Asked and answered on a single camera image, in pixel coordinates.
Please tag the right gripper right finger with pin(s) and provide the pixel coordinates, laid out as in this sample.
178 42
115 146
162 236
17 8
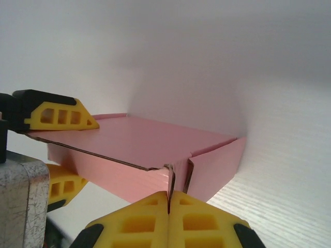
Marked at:
207 222

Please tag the pink paper box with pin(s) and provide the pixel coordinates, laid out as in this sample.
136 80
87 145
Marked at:
144 144

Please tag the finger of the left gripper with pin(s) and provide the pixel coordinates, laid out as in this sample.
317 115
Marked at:
62 116
64 186

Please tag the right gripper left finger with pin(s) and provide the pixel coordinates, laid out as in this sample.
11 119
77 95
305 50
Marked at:
134 222

